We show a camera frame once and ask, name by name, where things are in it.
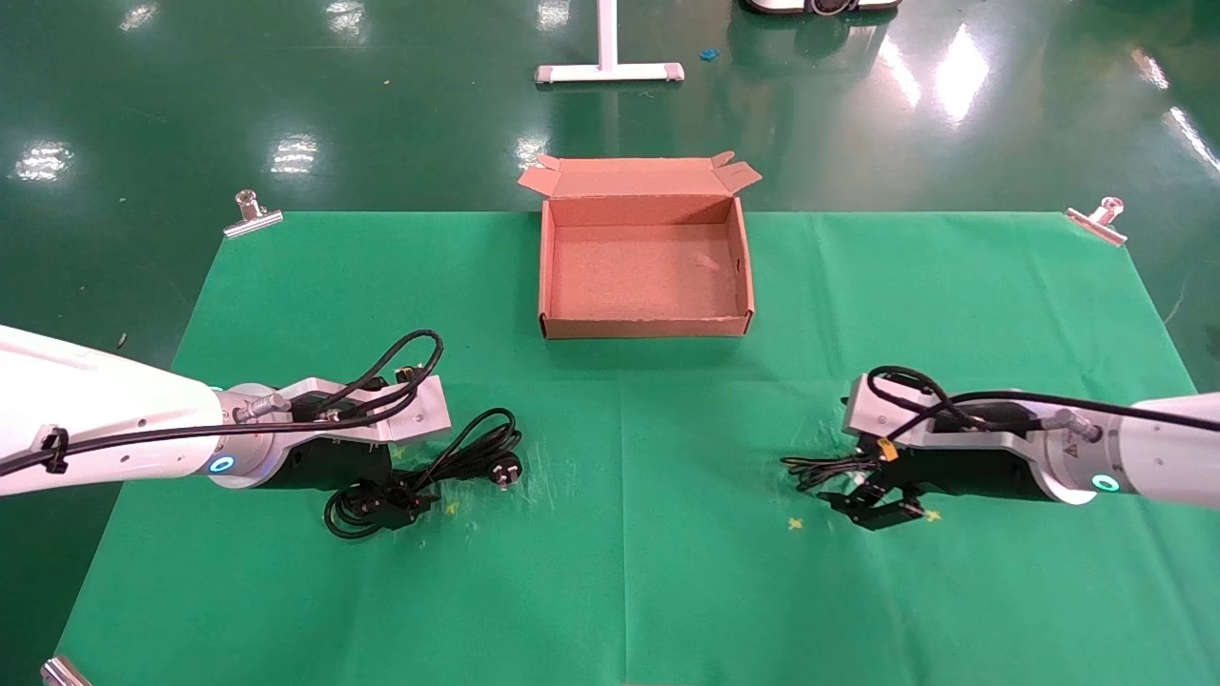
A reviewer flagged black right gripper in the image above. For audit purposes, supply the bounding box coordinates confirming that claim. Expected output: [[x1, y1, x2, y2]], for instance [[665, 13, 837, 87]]
[[821, 448, 1050, 533]]

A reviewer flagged black and white machine base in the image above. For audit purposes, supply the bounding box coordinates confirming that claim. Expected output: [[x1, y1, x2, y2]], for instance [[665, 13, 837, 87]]
[[739, 0, 903, 18]]

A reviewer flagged black wired mouse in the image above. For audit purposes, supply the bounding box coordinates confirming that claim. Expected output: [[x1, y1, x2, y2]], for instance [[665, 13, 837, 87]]
[[781, 454, 884, 494]]

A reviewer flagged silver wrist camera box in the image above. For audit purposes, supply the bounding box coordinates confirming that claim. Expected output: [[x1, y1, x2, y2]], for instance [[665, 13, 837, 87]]
[[272, 374, 452, 447], [843, 373, 1078, 454]]

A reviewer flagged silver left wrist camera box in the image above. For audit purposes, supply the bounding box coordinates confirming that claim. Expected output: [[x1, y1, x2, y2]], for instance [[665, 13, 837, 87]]
[[272, 374, 452, 447]]

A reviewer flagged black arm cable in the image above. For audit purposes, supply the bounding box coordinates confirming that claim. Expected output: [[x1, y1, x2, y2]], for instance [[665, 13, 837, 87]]
[[865, 366, 1220, 432], [0, 330, 446, 477]]

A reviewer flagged black power data cable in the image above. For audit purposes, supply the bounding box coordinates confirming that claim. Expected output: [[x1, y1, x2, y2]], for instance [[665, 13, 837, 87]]
[[324, 408, 524, 541]]

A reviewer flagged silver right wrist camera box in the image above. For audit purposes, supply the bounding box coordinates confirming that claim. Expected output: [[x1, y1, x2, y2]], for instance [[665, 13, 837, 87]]
[[843, 373, 1078, 454]]

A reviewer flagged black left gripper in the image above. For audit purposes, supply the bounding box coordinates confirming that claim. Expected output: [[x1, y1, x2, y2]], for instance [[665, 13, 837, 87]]
[[257, 440, 442, 529]]

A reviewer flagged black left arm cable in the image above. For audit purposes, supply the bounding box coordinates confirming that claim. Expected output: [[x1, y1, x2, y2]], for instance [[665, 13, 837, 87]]
[[0, 330, 446, 477]]

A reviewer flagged white stand base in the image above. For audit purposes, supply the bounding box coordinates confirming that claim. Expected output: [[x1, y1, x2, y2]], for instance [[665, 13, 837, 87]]
[[534, 0, 686, 87]]

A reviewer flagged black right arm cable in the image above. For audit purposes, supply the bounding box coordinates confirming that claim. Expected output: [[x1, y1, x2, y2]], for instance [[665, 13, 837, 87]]
[[865, 366, 1220, 432]]

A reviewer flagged green table cloth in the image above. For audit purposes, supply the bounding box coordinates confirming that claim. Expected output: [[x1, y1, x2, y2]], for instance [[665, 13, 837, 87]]
[[52, 212, 1220, 686]]

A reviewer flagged open brown cardboard box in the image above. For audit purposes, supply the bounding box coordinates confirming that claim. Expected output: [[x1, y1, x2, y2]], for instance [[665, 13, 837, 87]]
[[518, 151, 763, 340]]

